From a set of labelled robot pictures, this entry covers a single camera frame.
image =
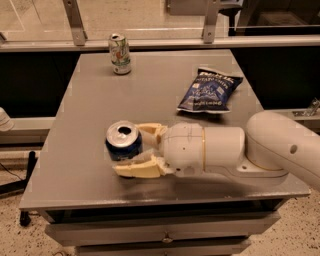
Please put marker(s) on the left metal railing bracket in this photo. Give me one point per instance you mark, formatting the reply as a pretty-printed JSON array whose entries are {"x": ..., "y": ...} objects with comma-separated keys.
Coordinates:
[{"x": 75, "y": 22}]

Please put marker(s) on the right metal railing bracket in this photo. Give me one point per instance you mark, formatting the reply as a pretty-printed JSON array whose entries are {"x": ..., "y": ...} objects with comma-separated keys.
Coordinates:
[{"x": 211, "y": 15}]

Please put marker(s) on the white object at left edge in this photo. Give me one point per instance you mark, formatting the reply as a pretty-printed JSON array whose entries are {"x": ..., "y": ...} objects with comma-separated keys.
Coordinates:
[{"x": 6, "y": 123}]

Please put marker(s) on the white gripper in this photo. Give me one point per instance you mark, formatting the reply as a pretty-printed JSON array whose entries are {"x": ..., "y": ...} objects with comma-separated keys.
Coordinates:
[{"x": 183, "y": 146}]

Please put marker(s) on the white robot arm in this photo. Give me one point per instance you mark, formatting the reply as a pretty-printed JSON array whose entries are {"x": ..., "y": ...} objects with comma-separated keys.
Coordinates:
[{"x": 269, "y": 148}]

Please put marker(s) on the black stand base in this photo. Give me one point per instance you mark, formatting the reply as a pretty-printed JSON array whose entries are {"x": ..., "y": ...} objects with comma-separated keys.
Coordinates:
[{"x": 19, "y": 186}]

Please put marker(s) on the blue chip bag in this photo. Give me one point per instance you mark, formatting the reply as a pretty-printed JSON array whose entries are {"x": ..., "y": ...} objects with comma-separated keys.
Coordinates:
[{"x": 209, "y": 92}]

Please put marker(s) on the grey cabinet table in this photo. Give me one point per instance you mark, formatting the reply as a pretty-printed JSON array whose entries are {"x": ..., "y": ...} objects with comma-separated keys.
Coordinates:
[{"x": 87, "y": 206}]

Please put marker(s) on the drawer lock knob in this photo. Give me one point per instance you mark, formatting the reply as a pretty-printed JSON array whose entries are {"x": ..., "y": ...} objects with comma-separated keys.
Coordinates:
[{"x": 167, "y": 239}]

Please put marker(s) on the blue pepsi can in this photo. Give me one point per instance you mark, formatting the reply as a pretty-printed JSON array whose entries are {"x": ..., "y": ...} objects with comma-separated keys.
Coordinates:
[{"x": 123, "y": 140}]

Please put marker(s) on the metal railing bracket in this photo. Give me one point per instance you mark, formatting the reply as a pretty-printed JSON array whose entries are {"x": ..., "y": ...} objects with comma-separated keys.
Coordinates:
[
  {"x": 211, "y": 15},
  {"x": 75, "y": 22}
]

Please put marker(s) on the green white soda can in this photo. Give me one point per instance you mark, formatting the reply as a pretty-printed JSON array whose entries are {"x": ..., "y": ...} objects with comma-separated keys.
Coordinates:
[{"x": 120, "y": 54}]

